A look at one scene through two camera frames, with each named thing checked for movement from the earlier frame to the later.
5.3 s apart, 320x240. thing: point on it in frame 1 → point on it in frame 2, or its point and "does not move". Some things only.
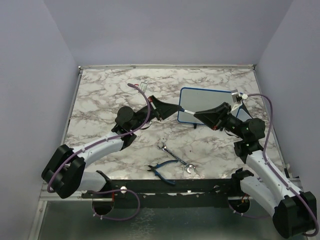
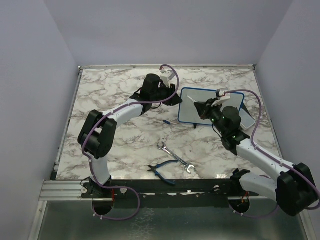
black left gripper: x=160 y=109 → x=175 y=100
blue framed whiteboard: x=195 y=99 does not move
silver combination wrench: x=162 y=145 does not move
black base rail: x=214 y=193 does not move
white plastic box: x=243 y=116 does not move
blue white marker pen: x=182 y=109 → x=193 y=100
